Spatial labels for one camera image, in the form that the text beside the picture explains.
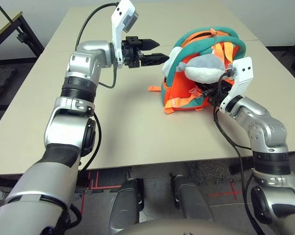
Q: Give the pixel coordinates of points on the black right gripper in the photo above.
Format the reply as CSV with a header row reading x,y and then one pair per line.
x,y
218,94

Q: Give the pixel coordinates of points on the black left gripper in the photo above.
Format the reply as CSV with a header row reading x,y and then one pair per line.
x,y
132,52

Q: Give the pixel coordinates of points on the grey and white plush toy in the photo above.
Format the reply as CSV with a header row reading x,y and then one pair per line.
x,y
206,71

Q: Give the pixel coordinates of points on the orange and teal backpack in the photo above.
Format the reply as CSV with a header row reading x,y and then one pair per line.
x,y
179,90

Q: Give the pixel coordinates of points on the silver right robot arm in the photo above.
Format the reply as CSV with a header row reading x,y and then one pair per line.
x,y
267,127

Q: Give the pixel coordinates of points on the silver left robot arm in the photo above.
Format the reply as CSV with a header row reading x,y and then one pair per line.
x,y
64,127

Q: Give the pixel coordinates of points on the grey robot right leg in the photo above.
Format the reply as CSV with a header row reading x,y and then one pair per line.
x,y
193,200

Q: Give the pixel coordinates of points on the grey robot leg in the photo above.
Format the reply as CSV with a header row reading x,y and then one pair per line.
x,y
193,200
126,208

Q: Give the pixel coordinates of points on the thin black rod with clamp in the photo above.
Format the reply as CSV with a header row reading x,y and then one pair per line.
x,y
22,38

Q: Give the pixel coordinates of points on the grey robot torso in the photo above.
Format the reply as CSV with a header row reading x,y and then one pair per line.
x,y
198,228

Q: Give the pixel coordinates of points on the grey robot left leg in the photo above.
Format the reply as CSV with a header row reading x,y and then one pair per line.
x,y
126,208

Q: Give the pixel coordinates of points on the black framed side table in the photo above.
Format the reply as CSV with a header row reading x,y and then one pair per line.
x,y
5,27

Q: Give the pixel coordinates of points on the dark foam floor mat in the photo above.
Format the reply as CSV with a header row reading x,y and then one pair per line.
x,y
1,83

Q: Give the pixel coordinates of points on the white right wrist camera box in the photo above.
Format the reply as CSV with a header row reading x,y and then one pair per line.
x,y
243,71

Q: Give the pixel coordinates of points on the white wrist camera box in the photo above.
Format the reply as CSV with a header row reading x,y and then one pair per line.
x,y
243,71
120,22

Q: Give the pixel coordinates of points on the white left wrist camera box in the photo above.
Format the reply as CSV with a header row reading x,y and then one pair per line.
x,y
120,22

